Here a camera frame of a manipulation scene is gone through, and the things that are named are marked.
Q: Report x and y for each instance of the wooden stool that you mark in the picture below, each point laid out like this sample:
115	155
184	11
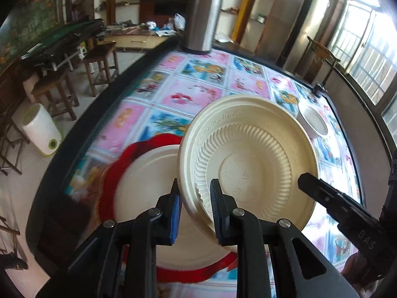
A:
105	56

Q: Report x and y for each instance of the colourful floral tablecloth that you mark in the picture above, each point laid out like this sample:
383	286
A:
176	89

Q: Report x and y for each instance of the low wooden tv cabinet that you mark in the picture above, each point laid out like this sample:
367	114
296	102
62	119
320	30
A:
132	39

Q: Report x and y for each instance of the dark wooden chair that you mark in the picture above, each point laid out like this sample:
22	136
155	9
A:
321	55

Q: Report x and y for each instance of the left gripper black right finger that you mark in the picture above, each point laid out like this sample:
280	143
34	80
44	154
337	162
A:
274	259

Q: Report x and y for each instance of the tall floor air conditioner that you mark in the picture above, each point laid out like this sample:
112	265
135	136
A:
307	24

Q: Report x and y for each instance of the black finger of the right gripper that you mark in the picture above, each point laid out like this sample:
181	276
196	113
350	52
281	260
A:
354	221

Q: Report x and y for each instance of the small white bowl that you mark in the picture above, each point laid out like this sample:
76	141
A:
311	121

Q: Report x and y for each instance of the white cylindrical humidifier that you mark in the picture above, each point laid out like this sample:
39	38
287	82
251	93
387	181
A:
40	128

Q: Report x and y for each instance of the small black round object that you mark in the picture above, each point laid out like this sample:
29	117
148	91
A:
318	90

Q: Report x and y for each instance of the green mahjong table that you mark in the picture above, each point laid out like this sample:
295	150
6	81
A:
61	40

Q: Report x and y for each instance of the stainless steel thermos jug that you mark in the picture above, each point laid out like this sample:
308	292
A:
202	18

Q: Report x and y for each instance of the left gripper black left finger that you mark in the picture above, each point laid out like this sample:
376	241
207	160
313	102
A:
119	259

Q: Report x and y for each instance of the cream disposable plate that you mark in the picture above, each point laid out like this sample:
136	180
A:
256	150
145	180

